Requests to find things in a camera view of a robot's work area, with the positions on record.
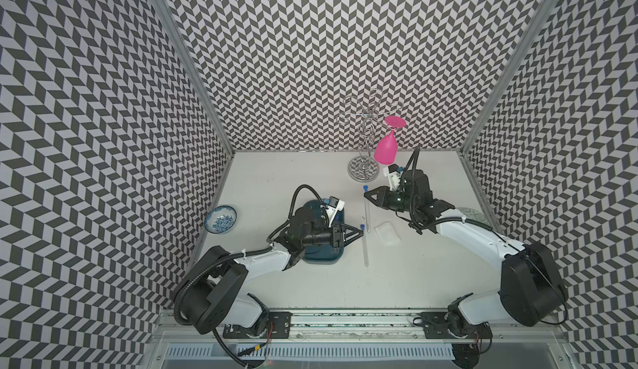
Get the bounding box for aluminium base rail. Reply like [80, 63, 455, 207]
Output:
[139, 309, 575, 368]

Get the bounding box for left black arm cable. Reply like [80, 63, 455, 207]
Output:
[171, 184, 330, 369]

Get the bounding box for white gauze cloth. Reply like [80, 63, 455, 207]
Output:
[375, 221, 401, 246]

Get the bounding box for chrome wire glass rack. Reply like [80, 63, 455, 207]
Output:
[337, 88, 399, 184]

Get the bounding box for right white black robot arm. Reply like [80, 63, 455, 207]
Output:
[364, 166, 568, 338]

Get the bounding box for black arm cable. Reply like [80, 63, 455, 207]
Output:
[402, 146, 569, 326]
[171, 184, 330, 369]

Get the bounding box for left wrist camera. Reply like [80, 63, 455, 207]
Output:
[323, 196, 345, 226]

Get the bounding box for teal rectangular plastic tray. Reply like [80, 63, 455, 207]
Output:
[302, 201, 344, 264]

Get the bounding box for blue patterned small bowl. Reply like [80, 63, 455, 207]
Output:
[204, 205, 238, 234]

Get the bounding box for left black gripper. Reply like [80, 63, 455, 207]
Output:
[301, 220, 363, 249]

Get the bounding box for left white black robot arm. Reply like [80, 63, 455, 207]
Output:
[171, 207, 364, 337]

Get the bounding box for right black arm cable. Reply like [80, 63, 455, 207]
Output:
[402, 146, 569, 326]

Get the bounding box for blue capped test tube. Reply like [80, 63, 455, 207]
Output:
[360, 224, 370, 268]
[363, 185, 372, 233]

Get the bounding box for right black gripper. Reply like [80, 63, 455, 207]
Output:
[363, 185, 416, 212]

